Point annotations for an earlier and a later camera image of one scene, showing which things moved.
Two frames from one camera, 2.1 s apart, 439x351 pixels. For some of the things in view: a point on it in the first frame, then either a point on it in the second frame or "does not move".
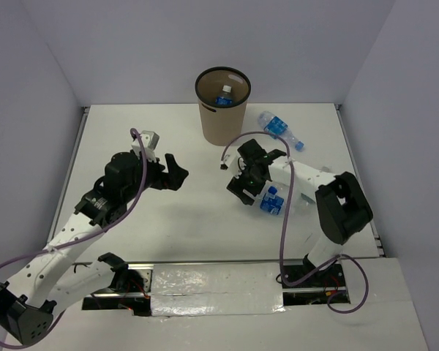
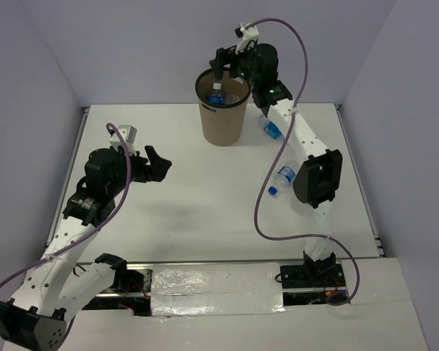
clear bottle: x=271 y=202 -> x=231 y=99
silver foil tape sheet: x=218 y=289 does not move
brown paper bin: x=222 y=93 does not move
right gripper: x=236 y=188 -> x=225 y=56
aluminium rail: x=201 y=261 does not move
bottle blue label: x=226 y=98 -> x=217 y=96
